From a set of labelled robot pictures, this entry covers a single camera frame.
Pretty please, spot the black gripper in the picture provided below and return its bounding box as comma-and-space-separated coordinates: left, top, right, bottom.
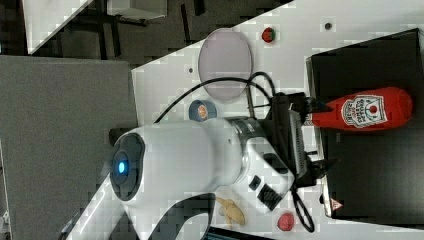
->
268, 93, 339, 188

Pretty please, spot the red plush ketchup bottle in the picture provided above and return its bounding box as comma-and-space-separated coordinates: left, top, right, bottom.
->
309, 87, 413, 132

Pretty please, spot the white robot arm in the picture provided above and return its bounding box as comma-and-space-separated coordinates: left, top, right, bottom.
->
60, 93, 330, 240

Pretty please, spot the red plush fruit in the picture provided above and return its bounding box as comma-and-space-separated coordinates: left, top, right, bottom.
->
277, 212, 295, 231

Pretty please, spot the tan plush banana peel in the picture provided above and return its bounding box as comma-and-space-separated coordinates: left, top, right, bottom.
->
216, 197, 246, 228

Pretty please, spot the pale pink oval plate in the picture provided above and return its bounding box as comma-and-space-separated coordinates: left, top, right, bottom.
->
198, 28, 253, 102

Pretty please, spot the grey partition panel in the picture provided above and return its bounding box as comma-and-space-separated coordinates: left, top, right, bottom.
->
0, 56, 137, 240

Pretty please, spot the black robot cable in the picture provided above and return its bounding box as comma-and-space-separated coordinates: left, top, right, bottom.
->
153, 71, 278, 124

